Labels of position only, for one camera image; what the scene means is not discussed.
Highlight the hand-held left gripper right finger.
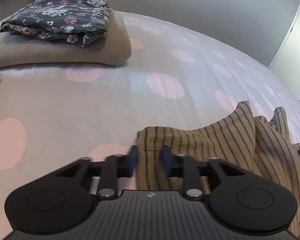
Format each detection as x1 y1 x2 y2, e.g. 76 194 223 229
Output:
160 145 247 201

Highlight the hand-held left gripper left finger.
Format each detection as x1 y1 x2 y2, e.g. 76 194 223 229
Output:
54 145 138 200

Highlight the beige striped garment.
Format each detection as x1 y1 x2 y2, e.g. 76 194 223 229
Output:
136 100 300 240

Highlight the pink dotted bed sheet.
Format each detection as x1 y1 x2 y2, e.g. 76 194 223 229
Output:
0 10 300 220

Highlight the white door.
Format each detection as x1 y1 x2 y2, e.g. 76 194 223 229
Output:
268 0 300 105

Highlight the beige folded fleece blanket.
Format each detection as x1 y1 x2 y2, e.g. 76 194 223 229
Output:
0 9 132 68

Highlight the dark floral folded cloth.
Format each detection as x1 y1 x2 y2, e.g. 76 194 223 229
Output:
0 0 111 48

